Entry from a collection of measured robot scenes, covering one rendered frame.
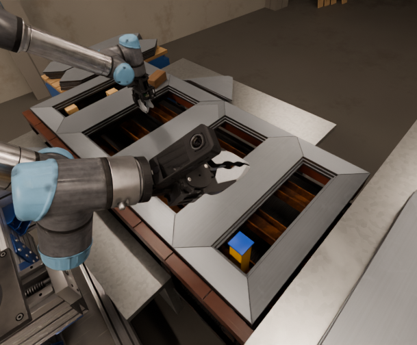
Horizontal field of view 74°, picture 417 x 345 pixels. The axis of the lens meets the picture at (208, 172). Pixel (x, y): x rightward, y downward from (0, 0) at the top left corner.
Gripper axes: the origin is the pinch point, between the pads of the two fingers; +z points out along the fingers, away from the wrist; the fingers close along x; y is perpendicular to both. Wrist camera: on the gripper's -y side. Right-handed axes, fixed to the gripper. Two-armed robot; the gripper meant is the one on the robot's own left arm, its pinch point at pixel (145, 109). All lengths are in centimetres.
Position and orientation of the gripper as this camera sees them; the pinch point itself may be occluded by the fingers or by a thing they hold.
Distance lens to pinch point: 142.0
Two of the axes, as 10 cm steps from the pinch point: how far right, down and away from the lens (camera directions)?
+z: 0.6, 6.7, 7.4
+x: 7.0, -5.6, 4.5
